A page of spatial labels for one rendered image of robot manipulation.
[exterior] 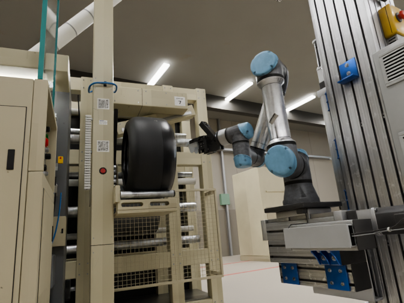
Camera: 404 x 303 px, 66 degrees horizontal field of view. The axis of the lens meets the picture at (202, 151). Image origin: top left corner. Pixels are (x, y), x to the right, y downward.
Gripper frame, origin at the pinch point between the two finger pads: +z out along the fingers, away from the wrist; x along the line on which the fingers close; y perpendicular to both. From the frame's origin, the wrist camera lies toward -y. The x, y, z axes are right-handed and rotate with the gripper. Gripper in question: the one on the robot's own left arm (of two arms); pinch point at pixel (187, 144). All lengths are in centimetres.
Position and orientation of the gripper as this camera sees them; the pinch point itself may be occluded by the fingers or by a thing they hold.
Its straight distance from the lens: 155.1
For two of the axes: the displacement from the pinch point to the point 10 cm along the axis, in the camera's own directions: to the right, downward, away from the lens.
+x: 6.0, 0.7, 8.0
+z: -7.9, 2.3, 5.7
